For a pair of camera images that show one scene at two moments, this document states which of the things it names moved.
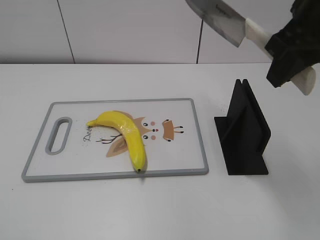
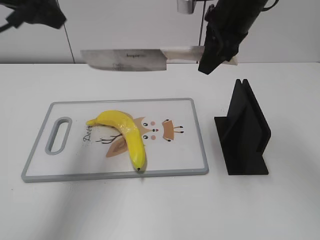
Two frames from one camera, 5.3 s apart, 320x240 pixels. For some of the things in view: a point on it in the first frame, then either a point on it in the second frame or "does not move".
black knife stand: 243,133 does not move
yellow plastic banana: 130,130 does not move
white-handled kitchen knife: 235,28 to 144,59
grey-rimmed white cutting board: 67,148 does not move
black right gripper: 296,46 to 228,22
